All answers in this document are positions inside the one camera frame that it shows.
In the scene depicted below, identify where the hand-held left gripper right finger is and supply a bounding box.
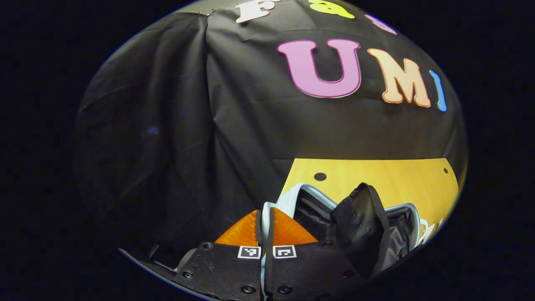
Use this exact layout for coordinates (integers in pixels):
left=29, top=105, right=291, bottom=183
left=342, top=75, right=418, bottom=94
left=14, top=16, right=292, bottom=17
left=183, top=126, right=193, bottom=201
left=264, top=207, right=365, bottom=301

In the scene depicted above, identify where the light blue suitcase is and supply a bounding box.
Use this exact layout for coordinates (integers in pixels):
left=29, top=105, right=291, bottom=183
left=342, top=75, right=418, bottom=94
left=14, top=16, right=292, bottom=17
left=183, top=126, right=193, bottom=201
left=260, top=182, right=443, bottom=301

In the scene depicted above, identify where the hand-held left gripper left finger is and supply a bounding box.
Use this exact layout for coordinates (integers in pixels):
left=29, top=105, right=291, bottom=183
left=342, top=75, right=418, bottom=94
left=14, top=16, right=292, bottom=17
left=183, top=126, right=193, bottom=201
left=176, top=209, right=264, bottom=301

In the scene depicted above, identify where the black backdrop cloth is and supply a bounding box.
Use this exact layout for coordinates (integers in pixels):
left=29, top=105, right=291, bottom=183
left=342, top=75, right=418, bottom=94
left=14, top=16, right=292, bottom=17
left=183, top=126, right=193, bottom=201
left=74, top=0, right=468, bottom=268

